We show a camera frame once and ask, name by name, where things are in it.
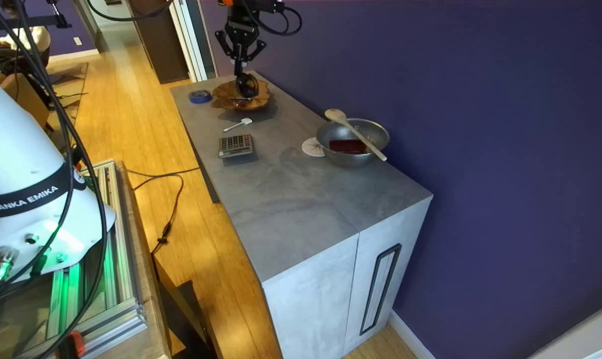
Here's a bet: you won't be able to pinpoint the black office chair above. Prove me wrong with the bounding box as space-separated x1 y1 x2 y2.
0 0 74 111

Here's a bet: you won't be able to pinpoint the wooden spoon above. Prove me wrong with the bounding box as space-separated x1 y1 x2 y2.
323 105 389 163

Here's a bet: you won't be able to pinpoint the red item inside bowl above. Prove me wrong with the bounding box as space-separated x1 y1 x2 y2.
327 137 369 155

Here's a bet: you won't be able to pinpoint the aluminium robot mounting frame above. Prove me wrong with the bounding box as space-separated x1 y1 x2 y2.
0 157 152 359

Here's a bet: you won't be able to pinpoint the small silver spoon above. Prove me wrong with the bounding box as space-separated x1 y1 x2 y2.
222 115 256 135

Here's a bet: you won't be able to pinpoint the black ridged rectangular dish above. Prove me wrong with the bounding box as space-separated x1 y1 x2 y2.
218 131 260 161

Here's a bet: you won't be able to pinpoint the white round coaster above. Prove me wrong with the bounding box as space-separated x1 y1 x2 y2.
300 135 327 159

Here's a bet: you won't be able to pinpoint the dark wooden floor stand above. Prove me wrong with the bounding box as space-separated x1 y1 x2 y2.
152 257 220 359

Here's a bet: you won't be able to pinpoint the white door frame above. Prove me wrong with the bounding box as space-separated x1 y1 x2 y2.
166 0 220 83

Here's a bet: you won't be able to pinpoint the black floor cable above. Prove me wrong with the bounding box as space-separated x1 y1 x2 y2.
124 165 204 257

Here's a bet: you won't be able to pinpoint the dark sunglasses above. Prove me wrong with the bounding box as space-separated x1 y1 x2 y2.
234 71 264 101

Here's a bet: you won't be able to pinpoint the dark wooden door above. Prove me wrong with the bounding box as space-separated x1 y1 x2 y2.
126 0 192 85

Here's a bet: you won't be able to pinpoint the black rectangular cabinet door handle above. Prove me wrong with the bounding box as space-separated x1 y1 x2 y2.
357 241 405 336

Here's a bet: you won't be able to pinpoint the red clamp knob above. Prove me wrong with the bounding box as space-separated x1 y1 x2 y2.
56 328 90 359

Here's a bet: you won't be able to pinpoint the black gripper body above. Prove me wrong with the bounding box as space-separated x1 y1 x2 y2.
224 7 262 43

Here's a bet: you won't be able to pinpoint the white ledge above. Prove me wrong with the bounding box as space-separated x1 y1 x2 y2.
529 297 602 359

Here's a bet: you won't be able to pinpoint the grey concrete-look cabinet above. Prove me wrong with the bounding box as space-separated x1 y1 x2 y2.
170 67 437 359

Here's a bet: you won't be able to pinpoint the white baseboard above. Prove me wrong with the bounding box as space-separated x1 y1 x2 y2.
387 307 437 359

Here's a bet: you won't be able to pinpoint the silver metal bowl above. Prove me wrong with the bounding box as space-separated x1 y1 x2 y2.
315 115 393 167

